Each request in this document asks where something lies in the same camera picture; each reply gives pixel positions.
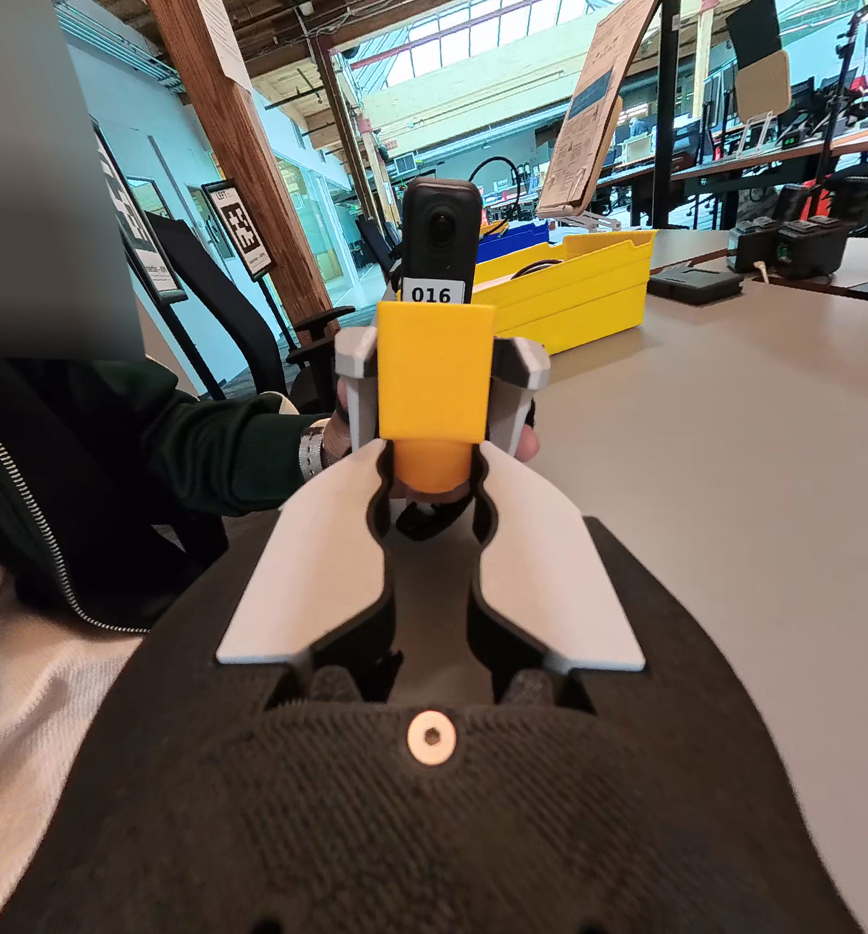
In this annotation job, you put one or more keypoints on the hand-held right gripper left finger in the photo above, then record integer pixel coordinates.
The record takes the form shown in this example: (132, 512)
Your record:
(310, 576)

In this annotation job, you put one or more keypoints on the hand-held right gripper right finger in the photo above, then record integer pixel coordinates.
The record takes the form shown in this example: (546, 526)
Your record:
(550, 576)

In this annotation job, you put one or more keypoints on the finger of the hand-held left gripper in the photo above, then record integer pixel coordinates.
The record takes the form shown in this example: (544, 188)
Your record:
(357, 357)
(525, 365)

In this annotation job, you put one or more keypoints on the yellow toy block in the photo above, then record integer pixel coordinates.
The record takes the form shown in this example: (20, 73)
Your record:
(434, 372)

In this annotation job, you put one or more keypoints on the person's left forearm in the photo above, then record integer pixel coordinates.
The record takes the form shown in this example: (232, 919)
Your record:
(237, 452)

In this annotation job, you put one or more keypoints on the grey desk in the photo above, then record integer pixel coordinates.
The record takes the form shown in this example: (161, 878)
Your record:
(733, 438)

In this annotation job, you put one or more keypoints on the person's left hand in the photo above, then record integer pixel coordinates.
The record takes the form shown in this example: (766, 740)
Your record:
(527, 443)

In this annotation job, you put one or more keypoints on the yellow plastic bin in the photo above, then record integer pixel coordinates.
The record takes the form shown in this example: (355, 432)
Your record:
(572, 314)

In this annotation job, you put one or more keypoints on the blue plastic bin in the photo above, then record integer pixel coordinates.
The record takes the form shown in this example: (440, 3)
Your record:
(507, 244)

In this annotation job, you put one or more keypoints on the silver wristwatch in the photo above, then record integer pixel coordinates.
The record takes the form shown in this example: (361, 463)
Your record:
(313, 452)

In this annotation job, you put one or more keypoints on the black office chair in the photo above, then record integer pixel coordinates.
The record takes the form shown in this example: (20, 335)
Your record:
(222, 314)

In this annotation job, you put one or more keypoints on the white panel stand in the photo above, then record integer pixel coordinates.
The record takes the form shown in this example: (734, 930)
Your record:
(587, 219)

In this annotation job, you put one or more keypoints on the printed cardboard panel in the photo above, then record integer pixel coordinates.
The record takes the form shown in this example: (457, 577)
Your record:
(587, 124)

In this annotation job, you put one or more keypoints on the small framed marker sign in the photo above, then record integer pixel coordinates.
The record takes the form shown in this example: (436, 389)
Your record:
(240, 226)

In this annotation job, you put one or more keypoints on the black flat box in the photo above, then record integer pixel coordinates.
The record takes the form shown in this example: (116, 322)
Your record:
(696, 284)

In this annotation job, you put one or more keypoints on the wooden pillar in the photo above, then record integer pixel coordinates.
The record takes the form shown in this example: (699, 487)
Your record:
(248, 182)

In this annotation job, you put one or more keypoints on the large framed marker sign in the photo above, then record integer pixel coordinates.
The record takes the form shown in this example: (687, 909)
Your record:
(153, 248)

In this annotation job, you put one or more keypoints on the black steel pole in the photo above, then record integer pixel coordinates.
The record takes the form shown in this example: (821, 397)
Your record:
(666, 109)

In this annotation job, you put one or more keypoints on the black battery charger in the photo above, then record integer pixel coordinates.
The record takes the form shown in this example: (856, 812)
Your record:
(751, 244)
(813, 248)

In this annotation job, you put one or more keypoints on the white paper notice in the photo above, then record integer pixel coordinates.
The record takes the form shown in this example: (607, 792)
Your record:
(226, 44)

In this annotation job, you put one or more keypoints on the black battery pack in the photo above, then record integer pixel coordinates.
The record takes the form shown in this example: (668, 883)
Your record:
(862, 204)
(791, 203)

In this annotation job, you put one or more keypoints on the tan and black board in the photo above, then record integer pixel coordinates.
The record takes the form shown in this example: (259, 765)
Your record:
(762, 87)

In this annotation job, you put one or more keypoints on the slim wooden post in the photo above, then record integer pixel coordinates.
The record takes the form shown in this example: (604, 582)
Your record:
(346, 124)

